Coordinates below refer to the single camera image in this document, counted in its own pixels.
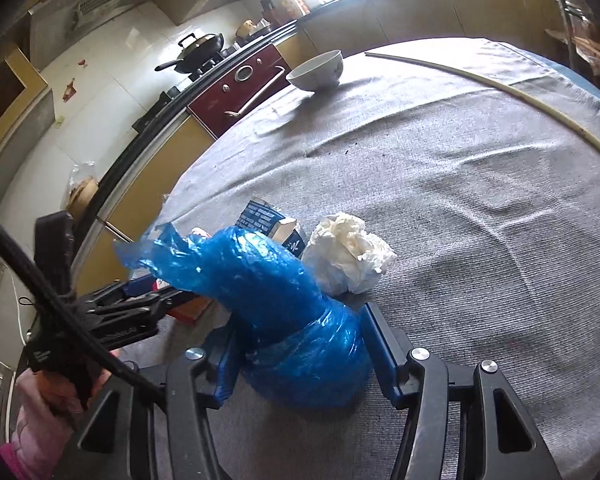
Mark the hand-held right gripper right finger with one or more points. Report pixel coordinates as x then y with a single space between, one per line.
380 345

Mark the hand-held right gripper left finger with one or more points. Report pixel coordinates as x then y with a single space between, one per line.
225 375

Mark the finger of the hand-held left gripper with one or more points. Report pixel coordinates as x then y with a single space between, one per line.
130 309
140 287

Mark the orange cardboard box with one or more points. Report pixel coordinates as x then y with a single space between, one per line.
192 310

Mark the blue plastic bag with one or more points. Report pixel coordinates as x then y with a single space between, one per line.
270 300

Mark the white tissue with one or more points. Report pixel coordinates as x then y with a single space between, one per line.
345 255

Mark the blue and white box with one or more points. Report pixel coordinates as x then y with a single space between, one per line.
260 220

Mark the person's left hand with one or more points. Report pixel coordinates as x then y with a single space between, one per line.
101 380

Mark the yellow base cabinets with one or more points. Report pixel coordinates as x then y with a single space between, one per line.
150 185

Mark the brown clay pot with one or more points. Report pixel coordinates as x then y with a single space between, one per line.
82 197

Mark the clear plastic bag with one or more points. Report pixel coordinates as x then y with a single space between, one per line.
82 170

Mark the grey tablecloth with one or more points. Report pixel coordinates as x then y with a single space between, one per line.
455 210

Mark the black kitchen countertop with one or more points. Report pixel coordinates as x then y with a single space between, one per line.
152 122

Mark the dark red oven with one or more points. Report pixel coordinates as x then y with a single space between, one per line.
230 95

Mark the gas stove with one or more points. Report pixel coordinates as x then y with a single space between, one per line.
215 62

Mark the black wok with lid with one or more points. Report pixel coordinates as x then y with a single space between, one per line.
200 47

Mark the white ceramic bowl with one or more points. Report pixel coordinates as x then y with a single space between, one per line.
315 72

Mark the range hood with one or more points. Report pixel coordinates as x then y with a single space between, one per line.
80 15

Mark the small cooking pot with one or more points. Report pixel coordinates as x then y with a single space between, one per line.
247 29

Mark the long thin stick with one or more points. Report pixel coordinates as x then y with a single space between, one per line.
480 79

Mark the knife block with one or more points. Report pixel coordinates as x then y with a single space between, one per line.
267 2

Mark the yellow container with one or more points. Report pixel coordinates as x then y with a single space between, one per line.
295 6

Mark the blue tablecloth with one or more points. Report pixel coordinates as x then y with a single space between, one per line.
580 77

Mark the metal storage rack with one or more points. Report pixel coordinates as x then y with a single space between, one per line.
562 5

